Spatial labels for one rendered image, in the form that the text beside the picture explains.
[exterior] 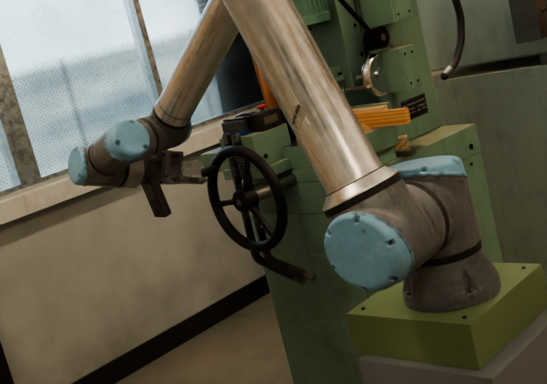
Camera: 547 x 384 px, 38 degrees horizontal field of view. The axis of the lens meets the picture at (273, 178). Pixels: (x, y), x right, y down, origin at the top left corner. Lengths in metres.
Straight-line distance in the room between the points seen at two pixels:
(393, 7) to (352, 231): 1.05
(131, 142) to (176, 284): 1.81
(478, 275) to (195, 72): 0.72
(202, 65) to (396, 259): 0.65
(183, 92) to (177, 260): 1.82
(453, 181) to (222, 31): 0.56
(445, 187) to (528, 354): 0.35
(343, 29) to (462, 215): 0.91
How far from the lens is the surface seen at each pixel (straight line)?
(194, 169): 2.06
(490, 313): 1.54
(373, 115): 2.15
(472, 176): 2.46
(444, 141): 2.35
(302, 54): 1.40
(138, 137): 1.80
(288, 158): 2.18
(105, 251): 3.32
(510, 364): 1.54
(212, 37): 1.69
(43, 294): 3.19
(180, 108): 1.82
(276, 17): 1.41
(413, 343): 1.57
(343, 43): 2.29
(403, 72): 2.26
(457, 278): 1.54
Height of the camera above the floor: 1.23
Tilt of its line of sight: 11 degrees down
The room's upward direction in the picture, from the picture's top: 14 degrees counter-clockwise
